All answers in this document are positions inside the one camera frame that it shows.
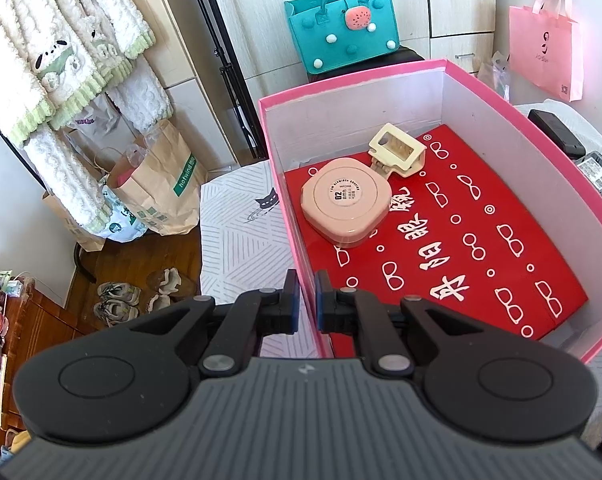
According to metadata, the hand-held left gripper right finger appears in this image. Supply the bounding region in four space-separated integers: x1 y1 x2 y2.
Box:
314 269 488 380

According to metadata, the black rectangular battery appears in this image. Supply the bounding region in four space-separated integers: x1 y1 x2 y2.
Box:
528 108 588 159

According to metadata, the plain brown paper bag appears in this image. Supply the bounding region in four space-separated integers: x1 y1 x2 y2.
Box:
43 191 106 253

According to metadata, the grey packaged item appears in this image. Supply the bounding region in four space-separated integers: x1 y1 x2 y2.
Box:
575 150 602 196

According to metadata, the white wardrobe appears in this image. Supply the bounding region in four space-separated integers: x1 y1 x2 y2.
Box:
201 0 498 167

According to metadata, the red patterned bag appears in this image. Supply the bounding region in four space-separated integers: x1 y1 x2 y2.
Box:
283 124 591 347

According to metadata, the green and white plastic bag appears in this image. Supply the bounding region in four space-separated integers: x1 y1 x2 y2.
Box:
100 180 150 241

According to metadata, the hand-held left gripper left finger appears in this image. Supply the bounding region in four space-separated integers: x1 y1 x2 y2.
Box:
126 269 300 380

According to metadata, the cream hair claw clip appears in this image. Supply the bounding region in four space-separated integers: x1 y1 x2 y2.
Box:
367 122 428 180

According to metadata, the white fluffy pajamas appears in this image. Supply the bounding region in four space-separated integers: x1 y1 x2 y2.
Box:
0 0 173 239

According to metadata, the clear white plastic bag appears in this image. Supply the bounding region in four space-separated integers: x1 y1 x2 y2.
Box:
476 51 512 102

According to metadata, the wooden nightstand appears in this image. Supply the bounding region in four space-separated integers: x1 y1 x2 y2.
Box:
0 270 106 431

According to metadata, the pink rounded square case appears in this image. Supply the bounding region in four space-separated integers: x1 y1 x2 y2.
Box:
301 156 393 249

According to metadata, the brown paper bag green label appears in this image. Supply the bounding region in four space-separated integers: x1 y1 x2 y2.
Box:
93 119 208 237

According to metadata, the white patterned cloth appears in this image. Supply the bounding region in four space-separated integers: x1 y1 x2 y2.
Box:
200 160 333 361

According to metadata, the black suitcase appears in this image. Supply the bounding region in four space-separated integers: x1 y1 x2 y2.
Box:
306 45 426 84

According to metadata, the teal felt tote bag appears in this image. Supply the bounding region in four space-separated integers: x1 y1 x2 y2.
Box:
283 0 401 76

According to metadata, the pink cardboard box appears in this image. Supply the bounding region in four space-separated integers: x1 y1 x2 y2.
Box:
257 58 602 365

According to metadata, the black tripod stand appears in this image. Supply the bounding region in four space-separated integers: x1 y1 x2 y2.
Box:
183 0 268 162

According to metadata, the pink paper bag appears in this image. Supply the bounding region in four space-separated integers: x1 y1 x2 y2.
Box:
508 0 586 103

